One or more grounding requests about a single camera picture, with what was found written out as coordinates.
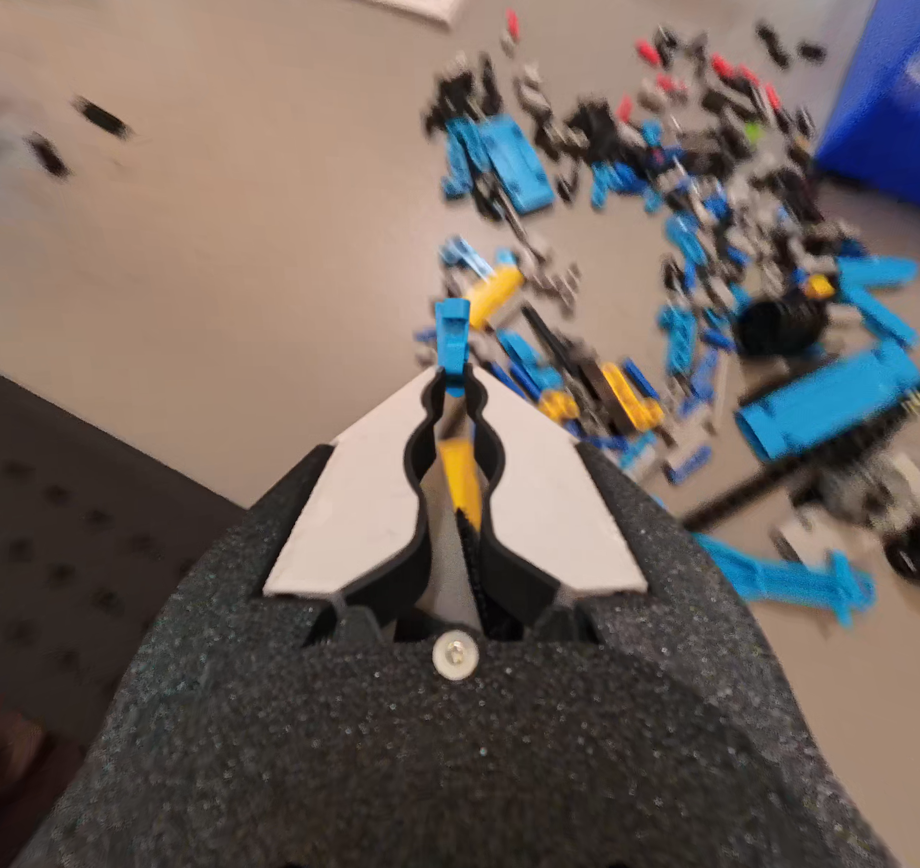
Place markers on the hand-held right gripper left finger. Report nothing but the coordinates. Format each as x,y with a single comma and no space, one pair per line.
345,516

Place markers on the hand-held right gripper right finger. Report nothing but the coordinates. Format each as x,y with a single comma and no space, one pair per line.
560,523

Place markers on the small blue panel piece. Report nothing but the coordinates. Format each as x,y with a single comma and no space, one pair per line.
453,340

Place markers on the pile of small building pieces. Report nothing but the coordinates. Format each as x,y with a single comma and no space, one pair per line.
647,200

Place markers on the thin black building piece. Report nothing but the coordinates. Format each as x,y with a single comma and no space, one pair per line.
47,155

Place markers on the long black holed beam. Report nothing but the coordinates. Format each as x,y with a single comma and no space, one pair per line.
762,487

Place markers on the blue openwork blade piece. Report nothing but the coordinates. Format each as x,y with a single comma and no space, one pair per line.
790,580

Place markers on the black perforated pad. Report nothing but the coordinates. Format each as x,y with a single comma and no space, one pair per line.
93,559

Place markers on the long blue panel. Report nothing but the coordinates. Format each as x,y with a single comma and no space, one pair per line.
826,408

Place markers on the grey gear wheel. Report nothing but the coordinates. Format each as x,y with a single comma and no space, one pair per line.
859,491

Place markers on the black dome piece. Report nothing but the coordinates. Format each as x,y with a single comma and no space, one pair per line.
783,322

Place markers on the small black building piece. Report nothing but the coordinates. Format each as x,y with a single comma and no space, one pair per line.
102,117

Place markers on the blue plastic bin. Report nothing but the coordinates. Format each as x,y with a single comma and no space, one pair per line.
877,70

